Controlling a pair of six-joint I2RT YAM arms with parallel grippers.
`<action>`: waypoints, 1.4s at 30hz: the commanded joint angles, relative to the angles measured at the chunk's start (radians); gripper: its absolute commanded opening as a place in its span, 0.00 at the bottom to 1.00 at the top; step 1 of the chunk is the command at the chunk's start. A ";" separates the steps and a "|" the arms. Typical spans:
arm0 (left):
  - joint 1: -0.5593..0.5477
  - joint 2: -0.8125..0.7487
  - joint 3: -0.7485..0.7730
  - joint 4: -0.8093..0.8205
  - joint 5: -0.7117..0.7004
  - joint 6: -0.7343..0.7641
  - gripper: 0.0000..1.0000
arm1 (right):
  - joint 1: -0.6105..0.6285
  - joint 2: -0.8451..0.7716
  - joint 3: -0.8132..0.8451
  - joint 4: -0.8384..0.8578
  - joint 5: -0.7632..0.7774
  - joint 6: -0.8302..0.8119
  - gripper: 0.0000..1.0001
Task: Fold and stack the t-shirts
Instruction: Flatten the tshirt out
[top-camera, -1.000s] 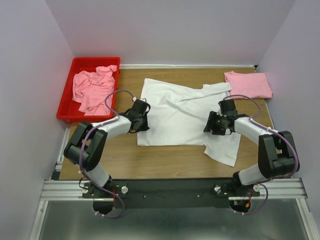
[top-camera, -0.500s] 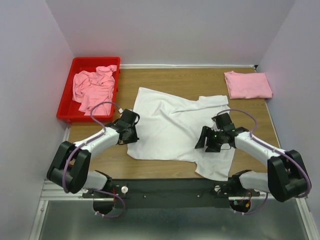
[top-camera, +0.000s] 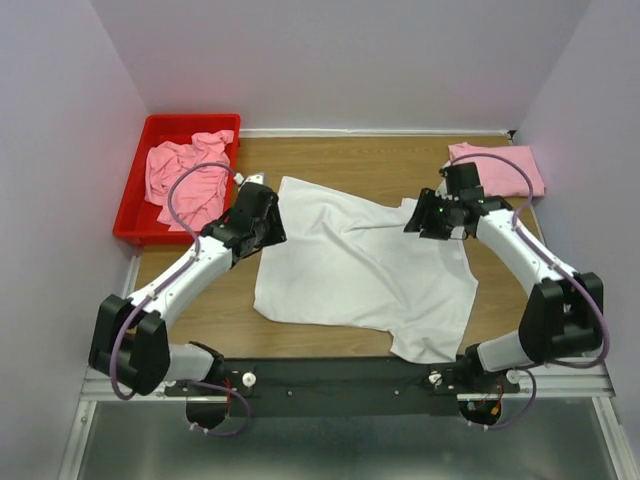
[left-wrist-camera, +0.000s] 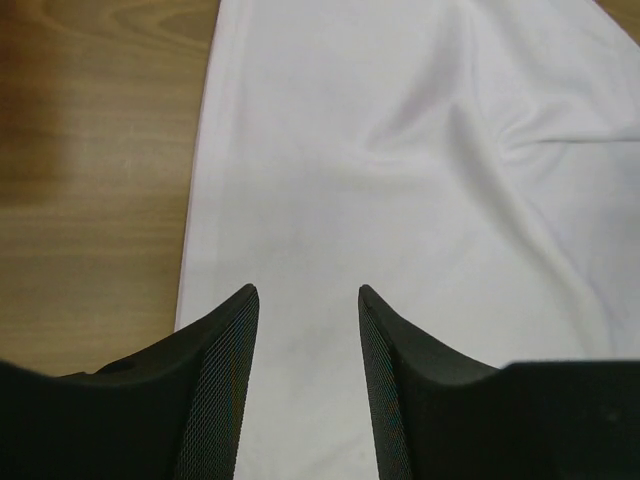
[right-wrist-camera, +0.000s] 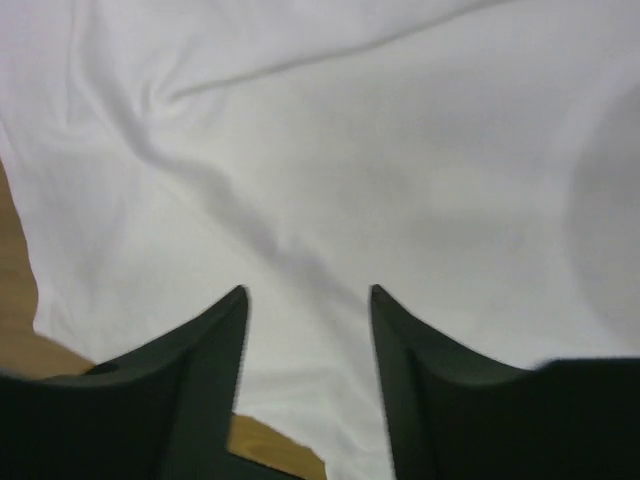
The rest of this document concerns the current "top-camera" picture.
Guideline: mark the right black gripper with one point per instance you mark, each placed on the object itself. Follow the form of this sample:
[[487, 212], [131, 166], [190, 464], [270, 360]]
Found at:
[[423, 213]]

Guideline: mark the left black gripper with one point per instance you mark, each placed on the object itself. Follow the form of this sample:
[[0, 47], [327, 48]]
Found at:
[[272, 217]]

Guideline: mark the white t shirt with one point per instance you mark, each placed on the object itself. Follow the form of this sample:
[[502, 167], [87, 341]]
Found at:
[[348, 261]]

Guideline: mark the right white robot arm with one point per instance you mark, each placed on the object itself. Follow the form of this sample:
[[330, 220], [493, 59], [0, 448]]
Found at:
[[564, 313]]

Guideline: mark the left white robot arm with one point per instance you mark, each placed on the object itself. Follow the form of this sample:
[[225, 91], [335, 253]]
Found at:
[[130, 342]]

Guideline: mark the folded pink t shirt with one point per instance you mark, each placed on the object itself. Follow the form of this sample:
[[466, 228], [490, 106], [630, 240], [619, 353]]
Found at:
[[497, 177]]

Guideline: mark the crumpled pink t shirt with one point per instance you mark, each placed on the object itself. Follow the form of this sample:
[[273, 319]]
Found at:
[[191, 177]]

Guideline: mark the red plastic bin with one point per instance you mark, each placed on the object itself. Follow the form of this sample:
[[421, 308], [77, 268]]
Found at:
[[137, 218]]

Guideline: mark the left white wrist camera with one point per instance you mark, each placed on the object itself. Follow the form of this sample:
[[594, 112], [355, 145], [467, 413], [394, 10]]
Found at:
[[257, 178]]

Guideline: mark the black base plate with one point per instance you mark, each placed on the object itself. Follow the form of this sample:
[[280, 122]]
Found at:
[[354, 386]]

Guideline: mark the aluminium frame rail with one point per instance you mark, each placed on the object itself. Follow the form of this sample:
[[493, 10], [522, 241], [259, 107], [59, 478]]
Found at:
[[153, 410]]

